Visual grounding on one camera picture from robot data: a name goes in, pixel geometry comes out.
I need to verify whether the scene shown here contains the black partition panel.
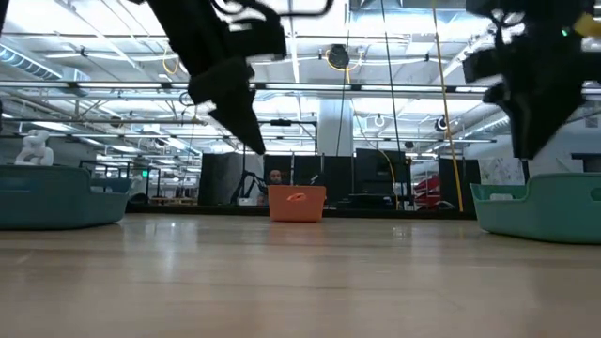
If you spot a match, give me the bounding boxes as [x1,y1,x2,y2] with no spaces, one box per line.
[438,157,483,212]
[262,154,354,192]
[354,147,408,196]

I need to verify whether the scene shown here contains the black frame stand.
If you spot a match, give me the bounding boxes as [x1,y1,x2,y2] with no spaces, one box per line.
[240,119,319,207]

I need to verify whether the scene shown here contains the white column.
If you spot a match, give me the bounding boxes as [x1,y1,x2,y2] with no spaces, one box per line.
[317,98,354,157]

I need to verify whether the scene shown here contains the yellow hanging cable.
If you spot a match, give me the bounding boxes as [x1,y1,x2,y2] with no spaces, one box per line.
[430,0,465,213]

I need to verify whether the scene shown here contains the dark grey partition panel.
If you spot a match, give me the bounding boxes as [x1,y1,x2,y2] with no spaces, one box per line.
[198,152,265,207]

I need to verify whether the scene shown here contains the yellow paper label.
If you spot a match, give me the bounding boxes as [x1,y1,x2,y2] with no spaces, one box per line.
[575,12,601,38]

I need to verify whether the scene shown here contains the white patterned sheet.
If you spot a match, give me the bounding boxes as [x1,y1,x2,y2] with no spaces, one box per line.
[478,157,526,185]

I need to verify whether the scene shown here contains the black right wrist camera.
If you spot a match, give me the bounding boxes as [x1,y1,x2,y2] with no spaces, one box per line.
[462,46,506,86]

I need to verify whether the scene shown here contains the black ceiling cable reel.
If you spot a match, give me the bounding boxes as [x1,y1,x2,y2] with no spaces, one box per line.
[326,43,351,71]

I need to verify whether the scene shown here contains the white robot figure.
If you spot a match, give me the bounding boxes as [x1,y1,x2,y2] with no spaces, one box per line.
[13,129,55,166]

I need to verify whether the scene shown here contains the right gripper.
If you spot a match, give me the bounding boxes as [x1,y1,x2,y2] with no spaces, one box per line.
[483,13,601,161]

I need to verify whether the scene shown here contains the black metal table frame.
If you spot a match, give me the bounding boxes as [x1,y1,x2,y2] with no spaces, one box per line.
[126,204,475,222]

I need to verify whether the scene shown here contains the blue plastic basket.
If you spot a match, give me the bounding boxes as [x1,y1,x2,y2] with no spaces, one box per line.
[0,163,133,231]

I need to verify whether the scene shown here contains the red rack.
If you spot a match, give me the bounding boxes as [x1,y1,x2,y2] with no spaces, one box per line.
[413,176,441,208]

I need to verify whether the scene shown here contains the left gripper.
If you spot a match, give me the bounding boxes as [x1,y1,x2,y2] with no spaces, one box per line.
[154,18,268,157]

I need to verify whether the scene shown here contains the long ceiling light rail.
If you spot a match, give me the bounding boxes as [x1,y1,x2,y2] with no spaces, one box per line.
[0,80,601,94]

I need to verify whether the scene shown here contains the black left camera cable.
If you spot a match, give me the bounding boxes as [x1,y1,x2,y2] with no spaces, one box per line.
[210,0,336,19]

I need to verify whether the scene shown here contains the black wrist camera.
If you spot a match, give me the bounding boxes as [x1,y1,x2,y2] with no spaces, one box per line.
[462,46,506,86]
[227,16,288,61]

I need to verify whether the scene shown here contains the teal plastic basket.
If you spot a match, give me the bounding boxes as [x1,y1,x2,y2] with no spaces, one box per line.
[469,172,601,245]

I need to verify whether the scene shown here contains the dark monitor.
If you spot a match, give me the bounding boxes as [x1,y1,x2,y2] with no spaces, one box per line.
[570,152,601,173]

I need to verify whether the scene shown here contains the black hanging cable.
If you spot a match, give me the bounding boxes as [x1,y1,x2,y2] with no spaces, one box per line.
[379,0,401,210]

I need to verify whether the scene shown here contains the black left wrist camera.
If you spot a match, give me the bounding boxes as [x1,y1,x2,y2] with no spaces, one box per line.
[227,16,288,61]

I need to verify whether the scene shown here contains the silver air duct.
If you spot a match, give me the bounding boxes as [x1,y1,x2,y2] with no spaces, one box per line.
[462,115,513,138]

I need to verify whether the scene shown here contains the orange plastic basket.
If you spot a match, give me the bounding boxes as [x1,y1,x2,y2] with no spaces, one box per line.
[267,184,328,223]

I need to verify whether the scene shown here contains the person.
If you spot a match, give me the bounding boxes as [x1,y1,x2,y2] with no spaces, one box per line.
[256,168,285,207]

